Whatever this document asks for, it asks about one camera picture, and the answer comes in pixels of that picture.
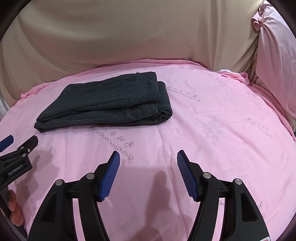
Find dark grey pants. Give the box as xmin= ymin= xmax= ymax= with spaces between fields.
xmin=34 ymin=72 xmax=173 ymax=133

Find person's left hand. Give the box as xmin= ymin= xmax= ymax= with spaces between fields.
xmin=8 ymin=190 xmax=24 ymax=227

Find pink bed sheet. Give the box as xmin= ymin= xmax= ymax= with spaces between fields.
xmin=1 ymin=61 xmax=295 ymax=240

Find beige curtain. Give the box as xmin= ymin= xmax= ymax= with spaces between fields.
xmin=1 ymin=1 xmax=261 ymax=105

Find pink pillow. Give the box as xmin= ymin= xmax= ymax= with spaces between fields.
xmin=251 ymin=1 xmax=295 ymax=129

